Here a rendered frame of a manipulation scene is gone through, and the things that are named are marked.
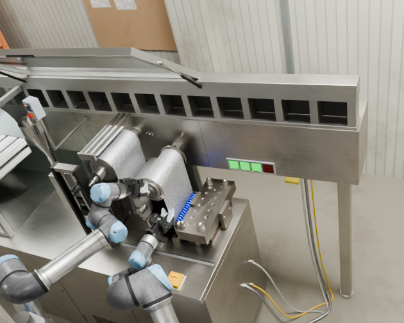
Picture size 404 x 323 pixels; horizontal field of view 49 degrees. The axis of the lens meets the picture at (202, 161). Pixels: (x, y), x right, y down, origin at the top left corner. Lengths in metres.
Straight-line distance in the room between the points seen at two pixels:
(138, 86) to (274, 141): 0.71
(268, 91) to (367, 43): 1.46
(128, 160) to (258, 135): 0.67
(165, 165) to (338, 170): 0.81
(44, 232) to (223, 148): 1.19
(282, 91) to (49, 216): 1.64
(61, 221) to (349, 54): 2.21
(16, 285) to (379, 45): 2.59
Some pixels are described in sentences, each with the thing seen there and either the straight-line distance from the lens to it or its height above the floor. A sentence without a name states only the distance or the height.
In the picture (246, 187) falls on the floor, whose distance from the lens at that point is 3.86.
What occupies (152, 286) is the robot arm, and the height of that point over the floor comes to 1.30.
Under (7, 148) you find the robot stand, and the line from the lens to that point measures 1.21.
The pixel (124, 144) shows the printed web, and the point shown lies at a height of 1.39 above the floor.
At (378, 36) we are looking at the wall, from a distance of 3.22.
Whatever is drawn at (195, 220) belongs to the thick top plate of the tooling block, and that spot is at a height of 1.03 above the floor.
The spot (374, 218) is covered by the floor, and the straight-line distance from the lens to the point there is 3.53.
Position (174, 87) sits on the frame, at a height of 1.62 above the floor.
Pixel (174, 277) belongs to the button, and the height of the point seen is 0.92.
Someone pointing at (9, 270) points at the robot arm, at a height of 1.46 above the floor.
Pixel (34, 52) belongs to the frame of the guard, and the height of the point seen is 1.99.
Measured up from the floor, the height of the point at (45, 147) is 1.36.
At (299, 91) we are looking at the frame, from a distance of 1.87.
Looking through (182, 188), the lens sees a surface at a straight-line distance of 2.26.
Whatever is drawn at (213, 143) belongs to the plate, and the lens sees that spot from 2.19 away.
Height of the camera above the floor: 2.57
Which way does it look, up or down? 37 degrees down
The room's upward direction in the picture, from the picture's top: 15 degrees counter-clockwise
